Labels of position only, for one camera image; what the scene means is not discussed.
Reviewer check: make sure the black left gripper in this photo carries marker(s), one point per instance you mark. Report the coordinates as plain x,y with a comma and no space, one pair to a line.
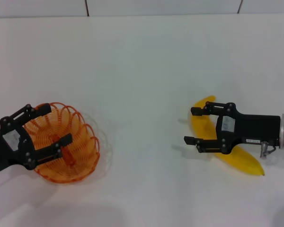
4,151

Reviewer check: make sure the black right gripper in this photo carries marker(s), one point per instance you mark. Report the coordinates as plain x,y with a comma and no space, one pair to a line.
253,128

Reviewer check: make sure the yellow banana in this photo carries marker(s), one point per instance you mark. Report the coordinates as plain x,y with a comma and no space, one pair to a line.
246,160

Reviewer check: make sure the orange woven plastic basket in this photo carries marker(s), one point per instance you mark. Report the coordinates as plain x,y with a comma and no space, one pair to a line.
81,146

